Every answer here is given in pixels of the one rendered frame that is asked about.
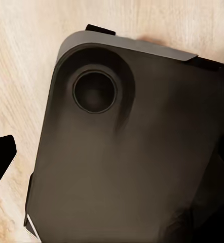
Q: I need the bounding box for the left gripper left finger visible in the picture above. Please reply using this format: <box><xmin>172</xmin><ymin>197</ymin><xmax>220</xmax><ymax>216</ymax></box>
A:
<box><xmin>0</xmin><ymin>135</ymin><xmax>17</xmax><ymax>180</ymax></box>

